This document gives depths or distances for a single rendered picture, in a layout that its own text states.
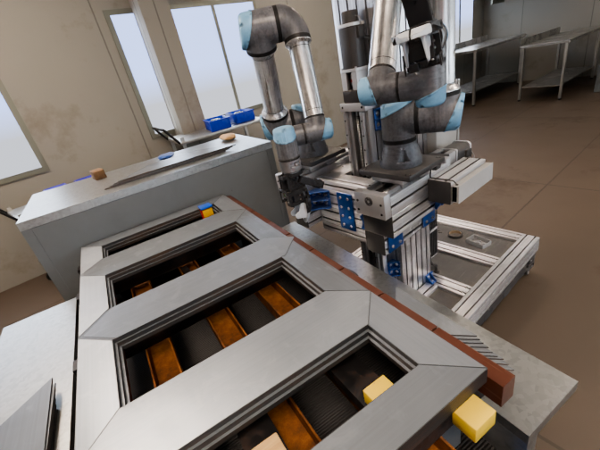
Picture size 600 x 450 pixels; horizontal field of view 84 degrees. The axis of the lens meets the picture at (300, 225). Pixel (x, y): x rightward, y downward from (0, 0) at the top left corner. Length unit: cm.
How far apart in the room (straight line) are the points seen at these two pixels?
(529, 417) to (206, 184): 167
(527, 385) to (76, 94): 406
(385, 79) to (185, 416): 91
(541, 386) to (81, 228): 186
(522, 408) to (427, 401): 30
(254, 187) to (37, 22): 278
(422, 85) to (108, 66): 365
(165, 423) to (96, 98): 367
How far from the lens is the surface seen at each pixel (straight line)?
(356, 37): 143
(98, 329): 122
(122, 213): 192
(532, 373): 105
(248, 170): 203
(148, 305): 120
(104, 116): 419
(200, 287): 117
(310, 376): 82
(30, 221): 194
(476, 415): 78
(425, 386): 75
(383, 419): 71
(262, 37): 134
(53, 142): 413
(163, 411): 86
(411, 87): 95
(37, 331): 163
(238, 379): 83
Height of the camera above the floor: 146
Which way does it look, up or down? 26 degrees down
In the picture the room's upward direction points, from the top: 12 degrees counter-clockwise
